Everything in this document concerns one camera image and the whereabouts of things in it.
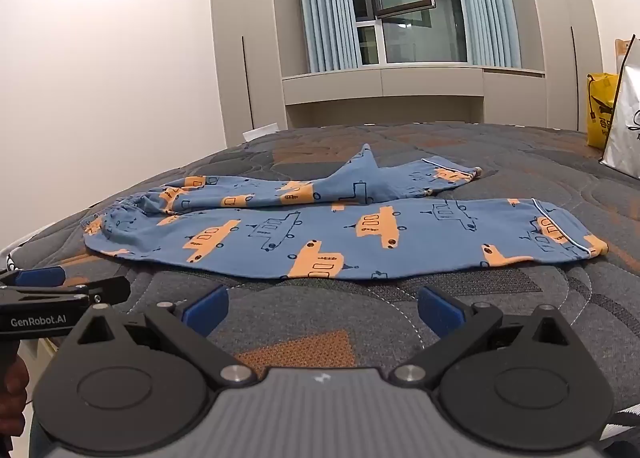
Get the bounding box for white plastic bag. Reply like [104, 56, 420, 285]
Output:
[600, 35, 640, 177]

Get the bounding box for person's left hand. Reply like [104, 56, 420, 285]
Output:
[0, 354, 31, 436]

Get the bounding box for blue pants with orange cars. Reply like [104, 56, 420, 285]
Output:
[82, 143, 610, 283]

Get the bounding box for grey orange quilted bedspread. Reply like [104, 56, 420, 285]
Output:
[0, 123, 640, 458]

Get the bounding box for beige tall wardrobe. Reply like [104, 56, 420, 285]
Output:
[519, 0, 607, 133]
[209, 0, 309, 149]

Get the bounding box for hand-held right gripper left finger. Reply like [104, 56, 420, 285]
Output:
[75, 284, 259, 389]

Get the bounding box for beige window ledge cabinet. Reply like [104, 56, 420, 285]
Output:
[281, 66, 547, 130]

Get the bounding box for yellow shopping bag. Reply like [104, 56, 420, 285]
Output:
[586, 72, 622, 149]

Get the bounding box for light blue curtain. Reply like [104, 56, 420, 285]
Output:
[447, 0, 524, 70]
[292, 0, 364, 74]

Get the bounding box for white flat object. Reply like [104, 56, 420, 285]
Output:
[242, 123, 279, 142]

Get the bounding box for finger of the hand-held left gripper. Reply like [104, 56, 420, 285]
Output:
[60, 276, 132, 308]
[0, 265, 67, 290]

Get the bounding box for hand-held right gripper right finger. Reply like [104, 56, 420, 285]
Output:
[392, 287, 572, 387]

